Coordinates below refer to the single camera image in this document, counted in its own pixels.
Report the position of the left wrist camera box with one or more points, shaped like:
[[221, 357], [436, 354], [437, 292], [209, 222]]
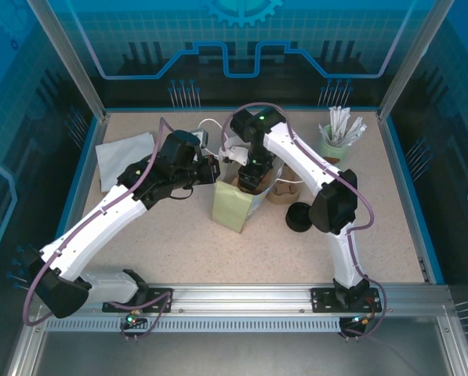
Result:
[[202, 138]]

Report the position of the aluminium mounting rail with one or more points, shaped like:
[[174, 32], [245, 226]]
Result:
[[237, 297]]

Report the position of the grey metal front panel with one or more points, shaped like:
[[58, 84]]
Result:
[[237, 356]]

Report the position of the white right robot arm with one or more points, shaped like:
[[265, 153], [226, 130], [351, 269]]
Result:
[[296, 156]]

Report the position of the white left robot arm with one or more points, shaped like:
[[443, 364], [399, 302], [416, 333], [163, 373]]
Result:
[[100, 223]]

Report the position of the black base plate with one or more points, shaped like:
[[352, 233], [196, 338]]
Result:
[[153, 301], [321, 299]]

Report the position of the green straw holder cup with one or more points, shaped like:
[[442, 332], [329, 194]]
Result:
[[331, 150]]

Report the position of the small LED connector board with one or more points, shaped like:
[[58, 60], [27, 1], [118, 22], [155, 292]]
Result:
[[131, 319], [361, 320]]

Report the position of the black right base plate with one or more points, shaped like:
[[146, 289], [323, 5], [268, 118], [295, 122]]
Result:
[[321, 299]]

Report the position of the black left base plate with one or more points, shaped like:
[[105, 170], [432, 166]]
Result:
[[153, 301]]

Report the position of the aluminium frame post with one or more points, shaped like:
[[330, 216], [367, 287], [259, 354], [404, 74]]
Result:
[[77, 66], [404, 66]]

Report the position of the white paper napkin stack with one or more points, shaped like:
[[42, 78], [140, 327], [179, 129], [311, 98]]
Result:
[[116, 156]]

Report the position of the stack of black lids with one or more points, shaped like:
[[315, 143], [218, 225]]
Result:
[[298, 217]]

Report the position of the white wrapped straw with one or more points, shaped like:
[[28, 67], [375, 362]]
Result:
[[332, 121], [345, 117], [322, 131], [338, 119], [354, 128], [359, 134]]

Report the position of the floral paper gift bag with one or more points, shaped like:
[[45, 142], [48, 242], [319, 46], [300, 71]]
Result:
[[229, 207]]

